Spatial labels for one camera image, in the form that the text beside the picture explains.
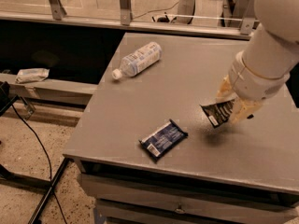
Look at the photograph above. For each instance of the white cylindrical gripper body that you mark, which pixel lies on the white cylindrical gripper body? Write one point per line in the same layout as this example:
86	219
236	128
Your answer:
253	80

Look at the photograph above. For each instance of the black chocolate rxbar wrapper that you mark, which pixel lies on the black chocolate rxbar wrapper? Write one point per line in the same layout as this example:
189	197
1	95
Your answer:
218	113

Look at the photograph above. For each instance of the grey metal bracket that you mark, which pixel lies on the grey metal bracket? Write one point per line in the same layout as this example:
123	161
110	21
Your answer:
57	10
248	19
126	12

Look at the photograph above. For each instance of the clear plastic water bottle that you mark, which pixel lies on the clear plastic water bottle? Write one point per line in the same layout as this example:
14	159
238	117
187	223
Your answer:
138	61

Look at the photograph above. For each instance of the grey metal bracket middle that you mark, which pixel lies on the grey metal bracket middle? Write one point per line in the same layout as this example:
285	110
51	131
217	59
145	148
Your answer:
126	12

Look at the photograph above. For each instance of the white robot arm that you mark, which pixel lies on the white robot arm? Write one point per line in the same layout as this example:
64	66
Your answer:
260	70

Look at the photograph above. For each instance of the grey drawer cabinet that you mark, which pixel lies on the grey drawer cabinet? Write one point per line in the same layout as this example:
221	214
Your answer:
128	196

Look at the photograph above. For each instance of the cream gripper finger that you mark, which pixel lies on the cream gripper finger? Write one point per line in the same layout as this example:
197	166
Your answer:
243	108
225	92

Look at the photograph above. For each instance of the grey metal bracket left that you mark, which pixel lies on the grey metal bracket left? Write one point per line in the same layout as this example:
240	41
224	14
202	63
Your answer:
57	10

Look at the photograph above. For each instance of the crumpled white packet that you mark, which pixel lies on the crumpled white packet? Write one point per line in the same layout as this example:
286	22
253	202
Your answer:
32	75

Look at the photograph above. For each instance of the grey metal bracket right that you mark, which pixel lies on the grey metal bracket right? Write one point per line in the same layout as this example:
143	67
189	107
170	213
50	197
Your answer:
248	19

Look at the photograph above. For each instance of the black metal stand leg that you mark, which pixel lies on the black metal stand leg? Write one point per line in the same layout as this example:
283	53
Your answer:
49	192

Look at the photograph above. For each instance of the blue blueberry rxbar wrapper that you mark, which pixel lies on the blue blueberry rxbar wrapper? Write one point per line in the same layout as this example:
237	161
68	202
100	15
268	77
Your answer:
158	143

